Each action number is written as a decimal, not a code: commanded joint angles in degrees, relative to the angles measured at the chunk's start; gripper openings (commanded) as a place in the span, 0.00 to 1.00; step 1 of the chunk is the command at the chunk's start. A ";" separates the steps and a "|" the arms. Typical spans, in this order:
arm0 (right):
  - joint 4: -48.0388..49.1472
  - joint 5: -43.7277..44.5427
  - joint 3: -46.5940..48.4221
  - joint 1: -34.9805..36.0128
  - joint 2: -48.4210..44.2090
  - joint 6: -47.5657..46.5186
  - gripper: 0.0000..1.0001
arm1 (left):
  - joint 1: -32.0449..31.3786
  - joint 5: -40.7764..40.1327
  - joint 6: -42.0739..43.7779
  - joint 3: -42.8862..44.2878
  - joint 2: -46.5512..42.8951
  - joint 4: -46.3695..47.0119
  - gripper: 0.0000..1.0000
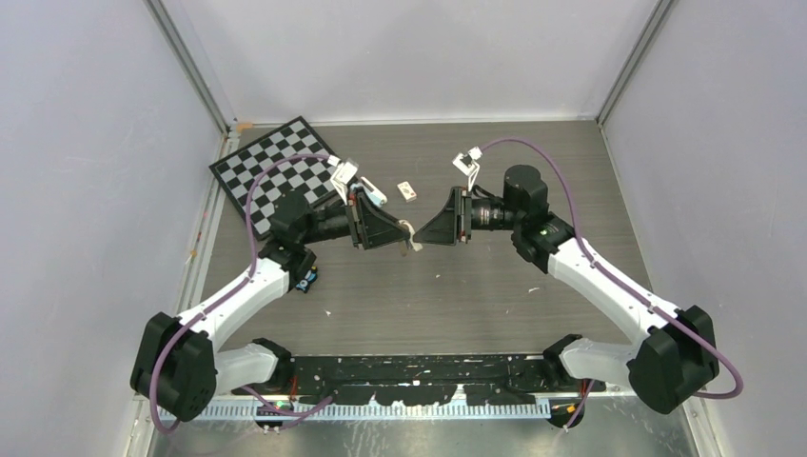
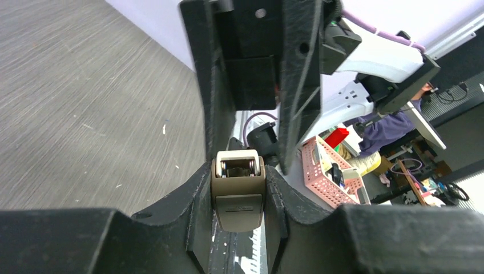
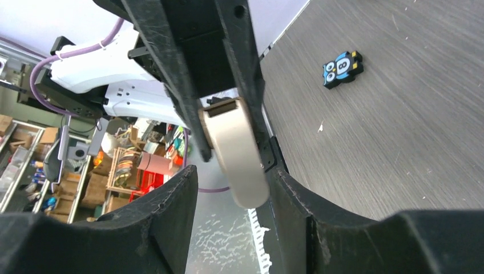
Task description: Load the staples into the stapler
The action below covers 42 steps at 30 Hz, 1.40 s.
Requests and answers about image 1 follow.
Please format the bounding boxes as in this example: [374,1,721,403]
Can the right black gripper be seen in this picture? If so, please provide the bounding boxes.
[414,186,523,246]

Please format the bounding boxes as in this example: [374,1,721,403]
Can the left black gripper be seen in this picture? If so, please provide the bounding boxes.
[300,188,410,249]

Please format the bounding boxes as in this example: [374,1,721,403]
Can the beige plastic piece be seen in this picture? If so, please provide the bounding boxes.
[398,219,423,256]

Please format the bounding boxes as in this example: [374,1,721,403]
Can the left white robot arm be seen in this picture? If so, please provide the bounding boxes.
[129,189,413,422]

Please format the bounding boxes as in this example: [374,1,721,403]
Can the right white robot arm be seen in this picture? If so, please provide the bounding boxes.
[414,165,719,413]

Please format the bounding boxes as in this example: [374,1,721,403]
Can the small white staple box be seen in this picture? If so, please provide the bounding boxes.
[397,181,417,203]

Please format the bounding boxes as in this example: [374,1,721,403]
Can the black white chessboard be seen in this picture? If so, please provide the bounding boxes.
[209,116,351,243]

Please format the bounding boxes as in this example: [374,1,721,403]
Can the blue owl eraser toy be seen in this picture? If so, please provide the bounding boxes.
[295,266,319,293]

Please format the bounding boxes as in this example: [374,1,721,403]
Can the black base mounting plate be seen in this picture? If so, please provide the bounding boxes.
[252,353,584,407]

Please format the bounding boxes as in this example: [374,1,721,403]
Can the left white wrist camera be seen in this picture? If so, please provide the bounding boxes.
[326,155,358,205]

